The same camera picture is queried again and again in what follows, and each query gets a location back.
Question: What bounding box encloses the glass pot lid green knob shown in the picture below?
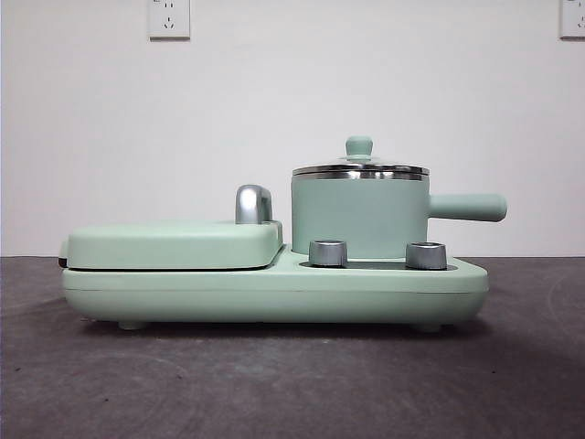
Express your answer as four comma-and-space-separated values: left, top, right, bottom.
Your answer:
292, 134, 431, 177

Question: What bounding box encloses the silver control knob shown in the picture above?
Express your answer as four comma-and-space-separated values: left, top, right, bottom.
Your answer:
405, 241, 447, 270
308, 238, 349, 267

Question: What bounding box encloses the white wall socket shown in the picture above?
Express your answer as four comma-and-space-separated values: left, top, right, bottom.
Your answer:
559, 0, 585, 40
147, 0, 192, 40

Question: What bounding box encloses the mint green breakfast machine base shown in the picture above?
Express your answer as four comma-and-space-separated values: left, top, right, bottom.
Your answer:
61, 241, 490, 333

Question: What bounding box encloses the mint green steamer pot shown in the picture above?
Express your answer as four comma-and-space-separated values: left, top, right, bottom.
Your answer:
290, 172, 508, 257

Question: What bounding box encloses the mint green chrome-handled griddle lid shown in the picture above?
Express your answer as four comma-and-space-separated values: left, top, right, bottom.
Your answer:
66, 183, 282, 271

